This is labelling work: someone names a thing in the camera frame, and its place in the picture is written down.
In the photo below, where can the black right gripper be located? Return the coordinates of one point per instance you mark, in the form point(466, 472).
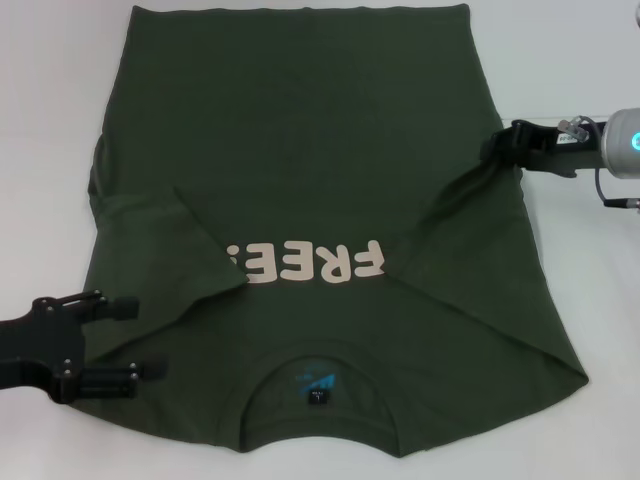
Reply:
point(545, 152)

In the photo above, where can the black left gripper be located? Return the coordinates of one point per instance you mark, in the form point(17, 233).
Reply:
point(45, 345)

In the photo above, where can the dark green FREE shirt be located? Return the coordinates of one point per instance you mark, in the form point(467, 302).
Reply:
point(300, 150)

